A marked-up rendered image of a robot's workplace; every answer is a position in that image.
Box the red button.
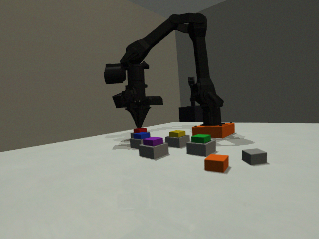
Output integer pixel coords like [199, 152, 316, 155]
[130, 128, 150, 138]

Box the purple button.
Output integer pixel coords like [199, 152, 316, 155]
[138, 137, 169, 159]

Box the yellow button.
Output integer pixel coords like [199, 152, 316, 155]
[165, 130, 190, 148]

